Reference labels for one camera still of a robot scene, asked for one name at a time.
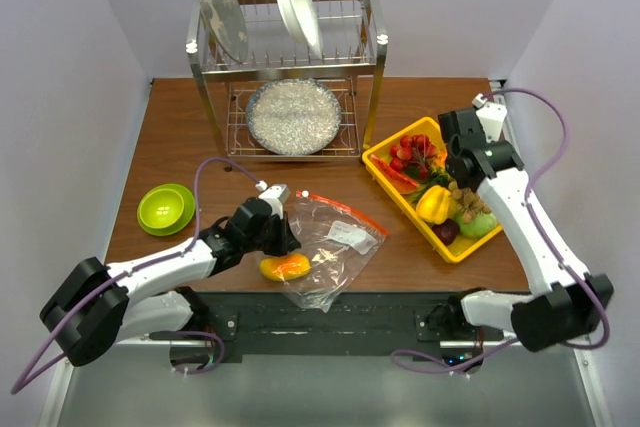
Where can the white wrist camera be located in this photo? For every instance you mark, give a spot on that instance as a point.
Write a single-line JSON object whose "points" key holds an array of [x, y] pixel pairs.
{"points": [[491, 116], [275, 195]]}

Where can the yellow orange fake mango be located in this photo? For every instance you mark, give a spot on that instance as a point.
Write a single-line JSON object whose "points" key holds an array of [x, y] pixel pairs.
{"points": [[285, 268]]}

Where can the fake watermelon slice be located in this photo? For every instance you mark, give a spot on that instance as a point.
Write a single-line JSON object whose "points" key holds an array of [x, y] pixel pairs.
{"points": [[401, 183]]}

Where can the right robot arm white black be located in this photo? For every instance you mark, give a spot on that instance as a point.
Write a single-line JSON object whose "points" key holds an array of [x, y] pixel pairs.
{"points": [[565, 301]]}

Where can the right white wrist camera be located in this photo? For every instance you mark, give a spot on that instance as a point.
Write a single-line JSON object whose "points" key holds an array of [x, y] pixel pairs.
{"points": [[491, 116]]}

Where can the grey patterned plate upright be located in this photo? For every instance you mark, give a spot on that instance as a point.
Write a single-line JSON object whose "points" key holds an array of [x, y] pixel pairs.
{"points": [[226, 22]]}

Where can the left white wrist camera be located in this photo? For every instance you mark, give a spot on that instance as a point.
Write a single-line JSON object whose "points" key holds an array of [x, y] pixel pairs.
{"points": [[275, 195]]}

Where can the green plastic bowl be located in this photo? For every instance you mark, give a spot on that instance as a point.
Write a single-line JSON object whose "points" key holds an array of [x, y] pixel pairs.
{"points": [[166, 209]]}

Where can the clear zip top bag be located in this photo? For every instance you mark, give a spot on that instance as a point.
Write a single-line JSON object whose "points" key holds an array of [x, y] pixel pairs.
{"points": [[338, 240]]}

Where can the metal dish rack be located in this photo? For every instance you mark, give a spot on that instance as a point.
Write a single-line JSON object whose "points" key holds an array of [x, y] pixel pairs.
{"points": [[351, 64]]}

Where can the yellow fake bell pepper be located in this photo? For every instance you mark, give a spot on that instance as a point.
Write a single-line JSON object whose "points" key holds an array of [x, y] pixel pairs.
{"points": [[433, 206]]}

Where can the dark red fake fruit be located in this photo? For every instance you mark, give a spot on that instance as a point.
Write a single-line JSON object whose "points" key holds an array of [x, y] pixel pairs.
{"points": [[447, 231]]}

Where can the brown fake longan bunch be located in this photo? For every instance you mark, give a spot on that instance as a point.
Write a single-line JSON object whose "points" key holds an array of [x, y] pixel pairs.
{"points": [[465, 204]]}

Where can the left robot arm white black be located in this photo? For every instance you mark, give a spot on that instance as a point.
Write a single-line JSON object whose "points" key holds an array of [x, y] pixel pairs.
{"points": [[92, 309]]}

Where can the yellow plastic tray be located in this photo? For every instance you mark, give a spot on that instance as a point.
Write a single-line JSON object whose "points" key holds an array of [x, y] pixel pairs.
{"points": [[462, 247]]}

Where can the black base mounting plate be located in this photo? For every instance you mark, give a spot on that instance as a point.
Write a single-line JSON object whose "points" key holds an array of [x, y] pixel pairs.
{"points": [[357, 324]]}

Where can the speckled blue rim plate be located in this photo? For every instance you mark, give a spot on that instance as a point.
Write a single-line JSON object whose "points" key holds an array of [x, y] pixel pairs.
{"points": [[294, 117]]}

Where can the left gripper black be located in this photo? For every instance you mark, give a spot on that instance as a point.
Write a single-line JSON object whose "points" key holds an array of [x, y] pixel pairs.
{"points": [[286, 242]]}

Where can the red fake strawberry bunch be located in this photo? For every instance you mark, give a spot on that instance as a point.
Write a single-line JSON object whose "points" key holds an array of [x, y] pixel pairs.
{"points": [[415, 156]]}

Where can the green fake cabbage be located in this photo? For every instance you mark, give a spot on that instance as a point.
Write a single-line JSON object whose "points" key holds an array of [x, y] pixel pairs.
{"points": [[479, 226]]}

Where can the white bowl upright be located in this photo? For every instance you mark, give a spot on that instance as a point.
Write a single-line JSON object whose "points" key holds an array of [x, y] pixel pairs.
{"points": [[302, 24]]}

